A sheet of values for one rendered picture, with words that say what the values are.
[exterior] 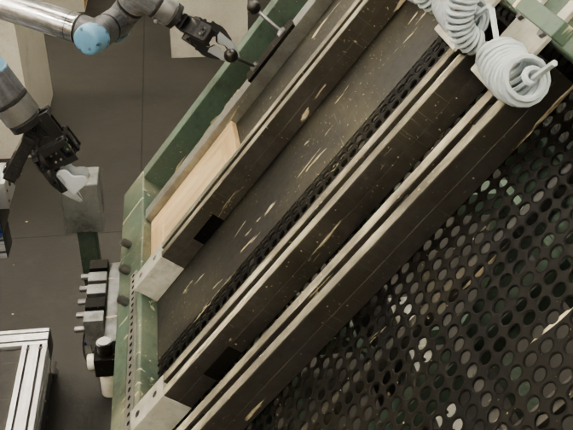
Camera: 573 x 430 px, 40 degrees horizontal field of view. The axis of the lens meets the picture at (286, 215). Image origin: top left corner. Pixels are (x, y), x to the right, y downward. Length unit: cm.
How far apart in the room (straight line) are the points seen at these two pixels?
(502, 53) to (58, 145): 94
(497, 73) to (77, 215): 184
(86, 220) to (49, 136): 101
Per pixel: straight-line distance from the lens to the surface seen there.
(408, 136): 136
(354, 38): 179
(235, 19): 602
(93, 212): 259
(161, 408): 166
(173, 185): 233
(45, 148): 163
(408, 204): 121
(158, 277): 204
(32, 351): 302
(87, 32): 201
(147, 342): 195
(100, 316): 226
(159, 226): 231
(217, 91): 246
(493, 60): 100
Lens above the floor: 218
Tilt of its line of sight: 32 degrees down
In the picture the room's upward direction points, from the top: 1 degrees clockwise
